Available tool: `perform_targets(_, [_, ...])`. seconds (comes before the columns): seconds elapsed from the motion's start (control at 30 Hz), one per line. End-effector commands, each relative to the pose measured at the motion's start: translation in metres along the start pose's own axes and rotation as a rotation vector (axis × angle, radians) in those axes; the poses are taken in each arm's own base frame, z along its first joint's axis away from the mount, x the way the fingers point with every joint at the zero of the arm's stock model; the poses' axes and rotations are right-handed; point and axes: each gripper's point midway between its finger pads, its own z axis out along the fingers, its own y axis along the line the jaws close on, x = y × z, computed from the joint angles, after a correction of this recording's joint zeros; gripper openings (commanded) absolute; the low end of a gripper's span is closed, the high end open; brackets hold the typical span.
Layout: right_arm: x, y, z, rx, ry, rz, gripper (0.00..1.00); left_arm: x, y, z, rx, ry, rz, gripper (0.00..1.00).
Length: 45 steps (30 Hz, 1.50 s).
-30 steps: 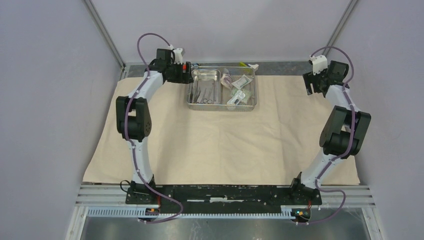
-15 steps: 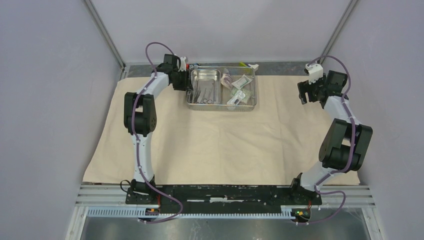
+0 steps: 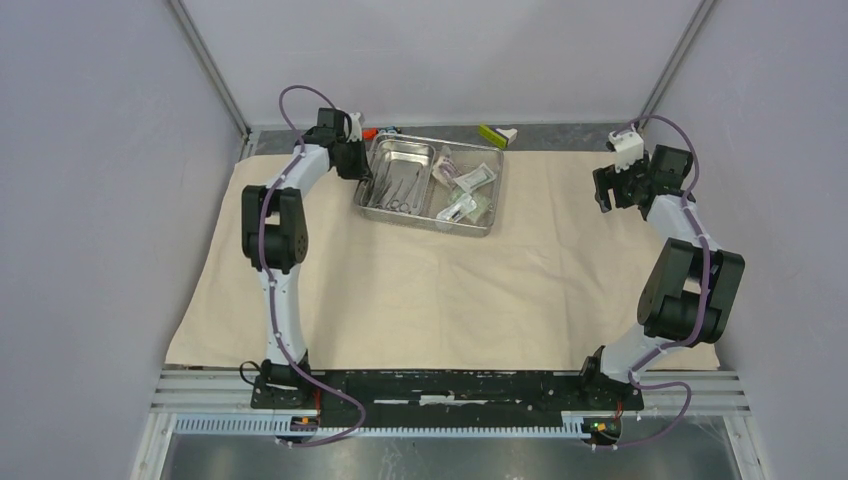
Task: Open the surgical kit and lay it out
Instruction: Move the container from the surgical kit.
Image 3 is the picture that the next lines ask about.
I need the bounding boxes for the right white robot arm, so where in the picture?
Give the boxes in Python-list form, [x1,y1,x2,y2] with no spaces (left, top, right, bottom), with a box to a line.
[577,145,745,408]

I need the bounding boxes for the green white brush tool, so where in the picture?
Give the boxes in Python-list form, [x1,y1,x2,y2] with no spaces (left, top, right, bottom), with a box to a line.
[478,124,518,149]

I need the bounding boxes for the beige cloth wrap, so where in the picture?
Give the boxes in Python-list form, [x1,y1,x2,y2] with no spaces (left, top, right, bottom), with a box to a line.
[164,150,722,372]

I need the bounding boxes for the stainless steel inner tray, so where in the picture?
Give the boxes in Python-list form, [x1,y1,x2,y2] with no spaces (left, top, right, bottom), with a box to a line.
[355,138,436,215]

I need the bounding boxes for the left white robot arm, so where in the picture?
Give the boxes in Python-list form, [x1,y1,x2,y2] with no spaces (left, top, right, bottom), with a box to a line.
[241,108,372,408]

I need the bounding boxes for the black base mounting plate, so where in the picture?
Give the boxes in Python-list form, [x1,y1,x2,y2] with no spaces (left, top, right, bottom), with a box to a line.
[250,370,644,427]

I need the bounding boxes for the white sealed pouch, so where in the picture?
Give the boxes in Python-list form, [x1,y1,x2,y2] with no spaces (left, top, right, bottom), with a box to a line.
[454,163,497,193]

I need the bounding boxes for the steel surgical forceps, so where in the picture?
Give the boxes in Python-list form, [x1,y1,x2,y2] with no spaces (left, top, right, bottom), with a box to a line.
[367,169,397,209]

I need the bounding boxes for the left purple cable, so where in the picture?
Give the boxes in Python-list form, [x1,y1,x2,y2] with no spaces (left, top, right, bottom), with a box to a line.
[254,84,368,449]

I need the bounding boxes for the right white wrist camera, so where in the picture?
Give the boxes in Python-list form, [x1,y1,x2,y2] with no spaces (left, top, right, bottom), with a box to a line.
[608,128,644,172]

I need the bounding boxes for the wire mesh steel basket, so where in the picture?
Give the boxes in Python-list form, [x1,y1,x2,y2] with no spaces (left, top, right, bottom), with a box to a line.
[353,134,504,238]

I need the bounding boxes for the aluminium corner post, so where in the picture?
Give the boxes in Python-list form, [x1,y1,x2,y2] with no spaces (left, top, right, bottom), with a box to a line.
[640,0,720,116]
[165,0,251,140]

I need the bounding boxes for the left aluminium corner post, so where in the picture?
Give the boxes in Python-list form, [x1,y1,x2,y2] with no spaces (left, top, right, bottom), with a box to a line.
[165,0,251,140]

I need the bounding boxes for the steel surgical scissors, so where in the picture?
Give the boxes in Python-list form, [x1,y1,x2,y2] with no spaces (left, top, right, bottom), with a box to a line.
[389,174,419,212]

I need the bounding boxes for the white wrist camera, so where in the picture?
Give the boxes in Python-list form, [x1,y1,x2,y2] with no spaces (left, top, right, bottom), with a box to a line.
[608,128,644,172]
[347,112,363,142]

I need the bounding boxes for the dark packet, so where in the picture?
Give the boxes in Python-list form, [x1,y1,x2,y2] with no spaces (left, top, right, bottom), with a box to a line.
[431,154,461,188]

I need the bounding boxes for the right aluminium corner post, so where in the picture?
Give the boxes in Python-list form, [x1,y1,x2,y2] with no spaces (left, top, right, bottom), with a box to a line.
[640,0,720,116]

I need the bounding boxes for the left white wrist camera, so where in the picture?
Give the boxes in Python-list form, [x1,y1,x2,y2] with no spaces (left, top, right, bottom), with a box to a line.
[347,112,363,142]

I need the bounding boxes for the green printed gauze packet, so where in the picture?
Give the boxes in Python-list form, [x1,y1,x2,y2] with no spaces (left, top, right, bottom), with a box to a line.
[449,188,491,224]

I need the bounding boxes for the clear plastic bag item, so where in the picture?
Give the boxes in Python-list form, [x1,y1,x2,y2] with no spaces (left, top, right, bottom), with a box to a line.
[436,193,478,223]

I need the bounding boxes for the white slotted cable duct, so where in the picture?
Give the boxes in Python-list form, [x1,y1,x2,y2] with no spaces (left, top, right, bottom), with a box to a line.
[173,413,622,440]

